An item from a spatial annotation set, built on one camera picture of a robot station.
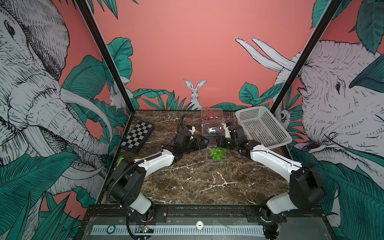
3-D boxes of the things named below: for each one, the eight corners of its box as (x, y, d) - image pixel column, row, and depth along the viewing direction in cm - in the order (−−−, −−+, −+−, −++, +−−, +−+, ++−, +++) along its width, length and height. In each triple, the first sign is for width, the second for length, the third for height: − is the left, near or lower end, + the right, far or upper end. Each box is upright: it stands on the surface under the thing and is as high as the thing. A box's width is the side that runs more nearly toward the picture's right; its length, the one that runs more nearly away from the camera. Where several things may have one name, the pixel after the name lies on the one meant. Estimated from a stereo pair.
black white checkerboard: (122, 148, 100) (120, 145, 97) (141, 123, 114) (139, 120, 111) (137, 153, 98) (136, 150, 95) (155, 127, 112) (153, 124, 109)
